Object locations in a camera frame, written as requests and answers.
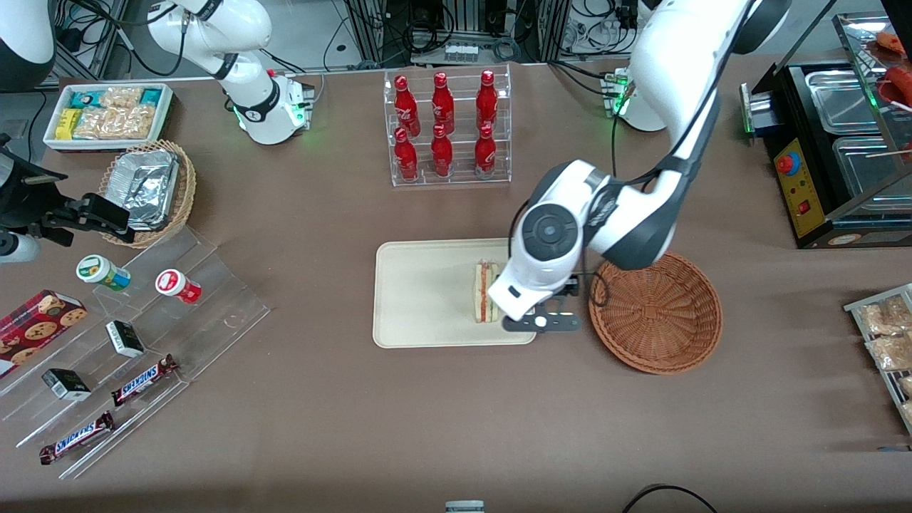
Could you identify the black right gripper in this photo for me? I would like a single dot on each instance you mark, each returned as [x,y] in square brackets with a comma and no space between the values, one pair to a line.
[21,201]

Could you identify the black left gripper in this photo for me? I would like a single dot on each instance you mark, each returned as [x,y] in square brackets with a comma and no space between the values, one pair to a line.
[570,291]

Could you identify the triangular sandwich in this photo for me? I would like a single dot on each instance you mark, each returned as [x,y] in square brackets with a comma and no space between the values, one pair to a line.
[484,292]

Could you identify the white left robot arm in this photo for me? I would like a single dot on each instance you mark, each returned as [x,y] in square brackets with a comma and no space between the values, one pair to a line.
[684,57]

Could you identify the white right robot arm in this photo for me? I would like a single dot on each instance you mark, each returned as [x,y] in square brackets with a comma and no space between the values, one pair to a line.
[249,100]

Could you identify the light tan wicker basket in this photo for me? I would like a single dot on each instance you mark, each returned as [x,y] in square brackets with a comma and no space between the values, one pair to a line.
[185,192]

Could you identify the brown round wicker basket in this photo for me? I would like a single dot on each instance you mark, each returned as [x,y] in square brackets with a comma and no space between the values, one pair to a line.
[655,320]

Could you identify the beige rectangular serving tray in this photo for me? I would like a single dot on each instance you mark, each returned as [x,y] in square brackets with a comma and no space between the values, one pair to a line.
[420,292]

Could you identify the tray of packaged pastries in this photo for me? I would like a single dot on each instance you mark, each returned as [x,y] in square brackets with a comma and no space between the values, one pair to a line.
[855,308]

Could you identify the silver foil packets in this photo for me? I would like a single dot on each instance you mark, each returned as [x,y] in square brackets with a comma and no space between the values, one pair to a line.
[146,185]

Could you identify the green lid yogurt cup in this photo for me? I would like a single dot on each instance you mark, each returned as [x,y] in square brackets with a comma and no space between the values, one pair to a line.
[96,269]

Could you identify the red lid yogurt cup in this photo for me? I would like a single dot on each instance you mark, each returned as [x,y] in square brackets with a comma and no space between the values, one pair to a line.
[172,283]

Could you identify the white plastic snack bin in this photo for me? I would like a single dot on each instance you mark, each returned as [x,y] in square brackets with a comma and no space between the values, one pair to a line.
[53,143]

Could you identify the clear bag of crackers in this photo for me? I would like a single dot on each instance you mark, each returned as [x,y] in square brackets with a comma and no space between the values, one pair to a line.
[117,122]
[121,97]

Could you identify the yellow snack packet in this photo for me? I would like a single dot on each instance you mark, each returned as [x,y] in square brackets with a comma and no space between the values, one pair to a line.
[67,123]

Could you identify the small black carton box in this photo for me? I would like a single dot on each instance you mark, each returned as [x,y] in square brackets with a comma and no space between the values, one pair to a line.
[125,338]
[65,385]

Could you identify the clear acrylic stepped display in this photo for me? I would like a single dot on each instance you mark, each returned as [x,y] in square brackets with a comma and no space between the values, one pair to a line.
[214,285]

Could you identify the teal snack packet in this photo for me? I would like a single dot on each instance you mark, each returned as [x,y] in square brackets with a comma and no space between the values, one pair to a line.
[152,95]
[85,98]

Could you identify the red chocolate chip cookie box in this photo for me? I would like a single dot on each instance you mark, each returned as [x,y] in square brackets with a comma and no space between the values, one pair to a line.
[35,328]

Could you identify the Snickers chocolate bar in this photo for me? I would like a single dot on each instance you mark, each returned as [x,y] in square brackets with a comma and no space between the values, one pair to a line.
[142,380]
[77,437]

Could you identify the red aluminium cola bottle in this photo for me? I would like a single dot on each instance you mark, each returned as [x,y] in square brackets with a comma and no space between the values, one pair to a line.
[405,155]
[404,105]
[485,151]
[442,153]
[442,103]
[486,101]

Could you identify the grey white device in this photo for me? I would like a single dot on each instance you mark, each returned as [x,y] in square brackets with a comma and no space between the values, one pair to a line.
[464,507]

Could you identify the clear acrylic bottle rack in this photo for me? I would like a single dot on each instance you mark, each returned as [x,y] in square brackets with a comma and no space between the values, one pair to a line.
[464,107]

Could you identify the black hot food warmer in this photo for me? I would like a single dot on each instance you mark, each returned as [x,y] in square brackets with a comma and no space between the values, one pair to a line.
[801,214]

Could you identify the white power strip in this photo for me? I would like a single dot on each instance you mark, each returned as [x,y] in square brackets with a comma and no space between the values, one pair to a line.
[462,52]

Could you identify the clear bagged pastry snack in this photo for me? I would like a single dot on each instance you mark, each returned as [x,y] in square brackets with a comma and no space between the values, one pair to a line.
[883,317]
[890,353]

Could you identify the stainless steel food pan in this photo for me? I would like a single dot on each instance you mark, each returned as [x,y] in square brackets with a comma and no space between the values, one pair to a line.
[841,100]
[869,174]

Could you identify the aluminium profile equipment frame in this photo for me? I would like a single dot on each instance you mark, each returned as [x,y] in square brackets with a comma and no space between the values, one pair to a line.
[367,28]

